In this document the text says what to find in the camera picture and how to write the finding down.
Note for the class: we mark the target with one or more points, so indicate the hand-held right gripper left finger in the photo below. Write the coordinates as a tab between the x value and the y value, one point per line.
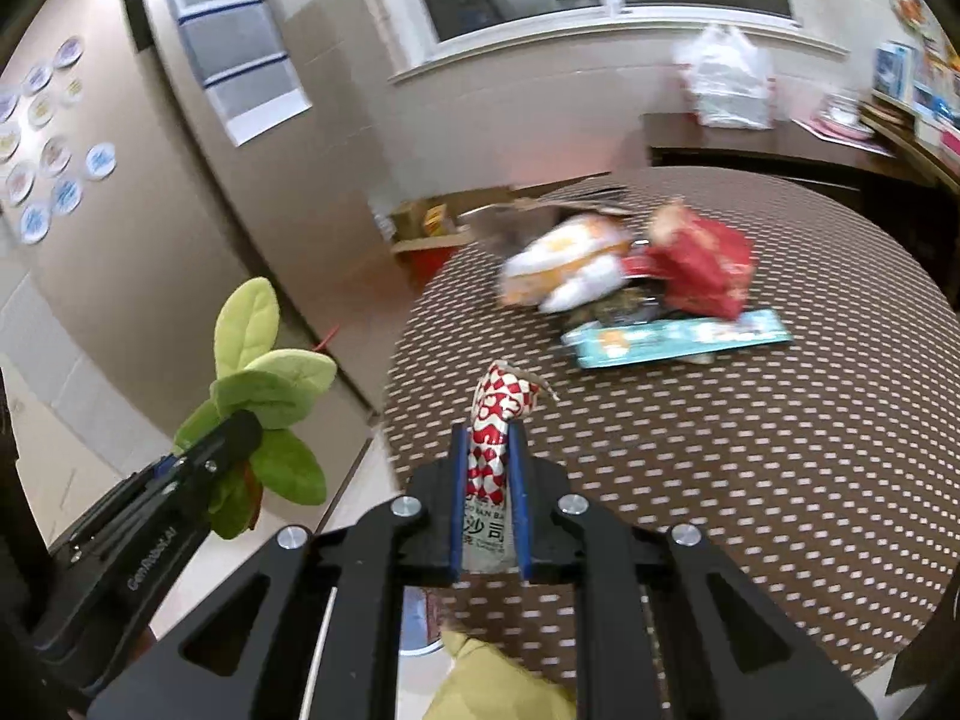
454	510

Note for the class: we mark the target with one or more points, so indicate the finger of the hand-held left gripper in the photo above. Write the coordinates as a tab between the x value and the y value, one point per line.
225	439

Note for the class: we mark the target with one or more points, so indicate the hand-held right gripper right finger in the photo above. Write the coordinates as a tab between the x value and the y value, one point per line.
523	517

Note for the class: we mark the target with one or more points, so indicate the green plush leaf toy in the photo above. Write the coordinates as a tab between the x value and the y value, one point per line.
255	390

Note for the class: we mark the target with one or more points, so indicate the red white checkered wrapper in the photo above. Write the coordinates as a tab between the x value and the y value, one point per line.
499	405

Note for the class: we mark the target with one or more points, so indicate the beige cloth bag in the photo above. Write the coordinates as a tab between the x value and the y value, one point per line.
517	221

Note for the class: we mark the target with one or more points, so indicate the yellow cloth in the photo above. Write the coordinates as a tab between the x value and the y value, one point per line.
495	682

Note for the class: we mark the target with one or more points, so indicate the brown dotted tablecloth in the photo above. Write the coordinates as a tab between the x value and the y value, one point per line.
750	465

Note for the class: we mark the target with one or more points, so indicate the teal flat box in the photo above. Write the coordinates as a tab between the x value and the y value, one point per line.
675	337

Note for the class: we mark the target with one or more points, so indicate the dark snack packet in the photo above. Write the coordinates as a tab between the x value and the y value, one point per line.
622	304

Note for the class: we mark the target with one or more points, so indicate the beige refrigerator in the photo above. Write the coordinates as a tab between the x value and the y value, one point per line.
150	202

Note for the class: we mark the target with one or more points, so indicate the red cardboard box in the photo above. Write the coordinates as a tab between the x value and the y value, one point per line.
431	262

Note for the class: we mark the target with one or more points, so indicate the orange white snack bag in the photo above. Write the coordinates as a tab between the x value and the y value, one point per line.
562	255

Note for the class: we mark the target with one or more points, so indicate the open brown cardboard box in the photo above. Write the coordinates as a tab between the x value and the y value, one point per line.
409	221

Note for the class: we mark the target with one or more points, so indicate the small yellow box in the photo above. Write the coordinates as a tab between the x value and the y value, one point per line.
432	221

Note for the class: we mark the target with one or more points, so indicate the red snack bag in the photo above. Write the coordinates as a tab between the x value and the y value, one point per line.
701	262

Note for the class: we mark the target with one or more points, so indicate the group of round magnets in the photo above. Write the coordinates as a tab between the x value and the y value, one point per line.
52	157

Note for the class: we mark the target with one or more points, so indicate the dark wooden sideboard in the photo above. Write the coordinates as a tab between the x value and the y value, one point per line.
750	146

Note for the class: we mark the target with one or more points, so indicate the white plastic bag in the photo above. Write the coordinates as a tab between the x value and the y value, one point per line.
724	82

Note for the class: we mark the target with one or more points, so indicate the red place mat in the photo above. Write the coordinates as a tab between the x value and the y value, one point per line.
814	127

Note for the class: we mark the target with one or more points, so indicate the stacked plates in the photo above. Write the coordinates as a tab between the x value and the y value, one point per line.
844	116

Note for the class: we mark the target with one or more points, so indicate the wooden shelf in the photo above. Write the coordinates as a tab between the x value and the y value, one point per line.
911	146

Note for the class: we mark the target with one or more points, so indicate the row of books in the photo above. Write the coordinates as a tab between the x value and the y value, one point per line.
922	90

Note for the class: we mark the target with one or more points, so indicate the grey panel wall poster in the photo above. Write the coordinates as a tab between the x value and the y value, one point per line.
232	52

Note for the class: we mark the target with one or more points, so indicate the orange wall decoration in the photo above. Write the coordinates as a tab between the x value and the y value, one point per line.
911	7

